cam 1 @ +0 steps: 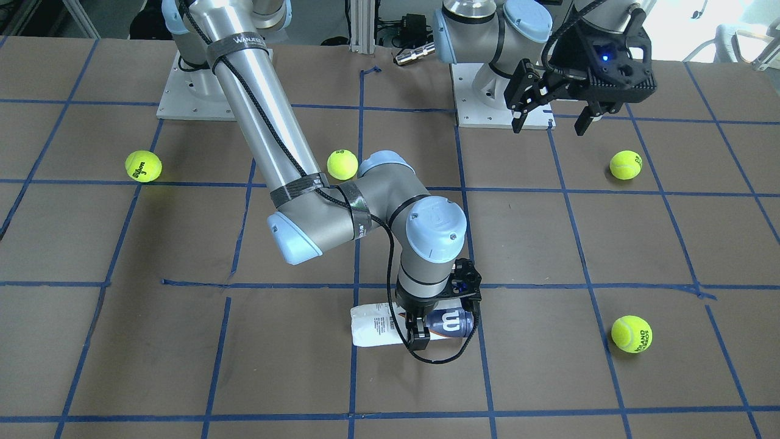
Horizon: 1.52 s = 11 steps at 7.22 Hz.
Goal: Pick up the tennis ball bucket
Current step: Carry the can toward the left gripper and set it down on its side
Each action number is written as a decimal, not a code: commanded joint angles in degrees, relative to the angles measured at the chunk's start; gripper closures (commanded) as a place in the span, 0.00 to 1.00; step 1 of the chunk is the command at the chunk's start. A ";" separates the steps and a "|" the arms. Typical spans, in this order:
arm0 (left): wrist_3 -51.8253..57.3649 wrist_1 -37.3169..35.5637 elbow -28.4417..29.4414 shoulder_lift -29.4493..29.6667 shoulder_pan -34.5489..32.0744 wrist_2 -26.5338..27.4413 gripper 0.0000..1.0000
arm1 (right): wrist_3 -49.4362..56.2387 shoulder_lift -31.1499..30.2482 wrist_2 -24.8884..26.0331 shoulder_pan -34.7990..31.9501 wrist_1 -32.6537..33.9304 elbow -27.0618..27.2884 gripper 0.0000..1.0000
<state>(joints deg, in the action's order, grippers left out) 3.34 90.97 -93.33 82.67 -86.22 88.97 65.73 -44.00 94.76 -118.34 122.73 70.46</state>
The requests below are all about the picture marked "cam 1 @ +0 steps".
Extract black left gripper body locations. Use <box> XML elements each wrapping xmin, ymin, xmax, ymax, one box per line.
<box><xmin>503</xmin><ymin>12</ymin><xmax>658</xmax><ymax>116</ymax></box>

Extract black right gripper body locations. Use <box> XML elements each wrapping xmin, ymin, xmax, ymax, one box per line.
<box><xmin>394</xmin><ymin>258</ymin><xmax>482</xmax><ymax>321</ymax></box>

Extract white blue tennis ball can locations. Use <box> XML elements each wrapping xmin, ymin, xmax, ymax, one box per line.
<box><xmin>350</xmin><ymin>300</ymin><xmax>475</xmax><ymax>348</ymax></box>

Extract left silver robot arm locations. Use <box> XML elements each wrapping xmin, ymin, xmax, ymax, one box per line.
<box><xmin>433</xmin><ymin>1</ymin><xmax>658</xmax><ymax>136</ymax></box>

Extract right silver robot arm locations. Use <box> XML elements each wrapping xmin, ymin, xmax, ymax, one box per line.
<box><xmin>162</xmin><ymin>1</ymin><xmax>480</xmax><ymax>358</ymax></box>

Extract tennis ball near base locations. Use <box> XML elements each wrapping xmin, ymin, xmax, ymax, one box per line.
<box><xmin>124</xmin><ymin>151</ymin><xmax>163</xmax><ymax>183</ymax></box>
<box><xmin>608</xmin><ymin>150</ymin><xmax>643</xmax><ymax>180</ymax></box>

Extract tennis ball centre back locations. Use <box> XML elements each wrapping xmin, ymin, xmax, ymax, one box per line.
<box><xmin>327</xmin><ymin>149</ymin><xmax>359</xmax><ymax>181</ymax></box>

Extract tennis ball front Roland Garros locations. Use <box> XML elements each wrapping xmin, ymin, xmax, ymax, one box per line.
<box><xmin>610</xmin><ymin>316</ymin><xmax>654</xmax><ymax>354</ymax></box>

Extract silver metal cylinder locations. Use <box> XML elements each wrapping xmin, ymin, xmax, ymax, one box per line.
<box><xmin>393</xmin><ymin>42</ymin><xmax>436</xmax><ymax>66</ymax></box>

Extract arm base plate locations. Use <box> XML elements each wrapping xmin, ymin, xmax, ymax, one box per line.
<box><xmin>450</xmin><ymin>61</ymin><xmax>556</xmax><ymax>130</ymax></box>
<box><xmin>157</xmin><ymin>53</ymin><xmax>236</xmax><ymax>121</ymax></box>

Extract aluminium frame post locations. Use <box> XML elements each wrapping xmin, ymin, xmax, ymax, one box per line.
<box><xmin>347</xmin><ymin>1</ymin><xmax>377</xmax><ymax>55</ymax></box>

